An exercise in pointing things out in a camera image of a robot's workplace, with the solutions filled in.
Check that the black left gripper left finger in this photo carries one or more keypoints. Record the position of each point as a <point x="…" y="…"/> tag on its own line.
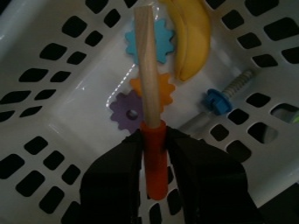
<point x="111" y="180"/>

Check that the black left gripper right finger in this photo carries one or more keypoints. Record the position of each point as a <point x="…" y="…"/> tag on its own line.
<point x="209" y="180"/>

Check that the purple toy gear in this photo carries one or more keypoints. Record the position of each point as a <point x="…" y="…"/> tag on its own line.
<point x="125" y="112"/>

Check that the white plastic basket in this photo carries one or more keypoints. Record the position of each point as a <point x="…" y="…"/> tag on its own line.
<point x="57" y="116"/>

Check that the toy bolt with blue head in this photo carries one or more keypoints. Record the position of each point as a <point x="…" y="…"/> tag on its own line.
<point x="221" y="97"/>

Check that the orange toy gear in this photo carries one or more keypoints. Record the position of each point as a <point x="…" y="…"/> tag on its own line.
<point x="165" y="87"/>

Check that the yellow toy banana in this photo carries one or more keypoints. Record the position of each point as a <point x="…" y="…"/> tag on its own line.
<point x="192" y="38"/>

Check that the blue toy gear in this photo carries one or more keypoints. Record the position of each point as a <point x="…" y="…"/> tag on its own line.
<point x="165" y="38"/>

